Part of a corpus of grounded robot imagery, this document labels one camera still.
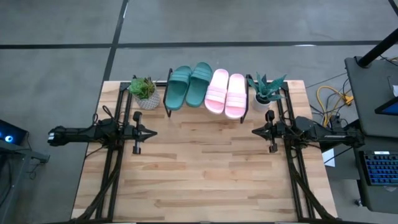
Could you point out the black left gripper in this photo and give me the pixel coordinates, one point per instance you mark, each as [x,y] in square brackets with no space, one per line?
[136,132]

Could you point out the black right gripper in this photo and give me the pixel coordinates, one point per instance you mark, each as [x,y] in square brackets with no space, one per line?
[272,132]

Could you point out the pink rubber slide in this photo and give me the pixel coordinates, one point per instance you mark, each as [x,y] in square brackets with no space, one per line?
[216,90]
[236,96]

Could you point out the green rubber slide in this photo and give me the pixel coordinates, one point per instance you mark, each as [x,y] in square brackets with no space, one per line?
[199,84]
[178,88]

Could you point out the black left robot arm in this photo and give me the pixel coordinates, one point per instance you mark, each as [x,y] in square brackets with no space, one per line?
[87,133]

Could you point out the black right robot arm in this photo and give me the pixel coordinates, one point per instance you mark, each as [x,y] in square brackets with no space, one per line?
[326,133]

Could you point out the succulent in patterned pot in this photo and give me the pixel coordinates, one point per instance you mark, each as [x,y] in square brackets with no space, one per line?
[144,91]

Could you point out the snake plant in white pot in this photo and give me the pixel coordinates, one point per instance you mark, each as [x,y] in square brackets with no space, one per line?
[264,88]

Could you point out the white paper sheet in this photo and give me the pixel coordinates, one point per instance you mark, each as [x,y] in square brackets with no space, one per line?
[329,157]

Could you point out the grey desk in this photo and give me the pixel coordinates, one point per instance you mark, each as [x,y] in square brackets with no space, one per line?
[370,93]

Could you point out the backlit black keyboard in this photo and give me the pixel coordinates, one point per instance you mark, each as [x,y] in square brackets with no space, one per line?
[381,168]

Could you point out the tablet with blue screen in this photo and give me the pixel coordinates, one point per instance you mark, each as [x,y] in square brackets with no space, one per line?
[388,107]

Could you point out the grey keyboard stand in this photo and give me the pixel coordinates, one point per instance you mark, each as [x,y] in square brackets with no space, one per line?
[373,199]

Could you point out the dark metal cart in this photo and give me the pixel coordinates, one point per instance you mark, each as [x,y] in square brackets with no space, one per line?
[18,161]

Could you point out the computer with blue light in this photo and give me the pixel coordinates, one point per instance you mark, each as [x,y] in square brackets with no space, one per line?
[11,132]

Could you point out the black pole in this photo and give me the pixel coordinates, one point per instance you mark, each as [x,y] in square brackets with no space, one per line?
[377,46]

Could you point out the wooden shelf with black frame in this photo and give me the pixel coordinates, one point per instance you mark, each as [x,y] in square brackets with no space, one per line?
[248,93]

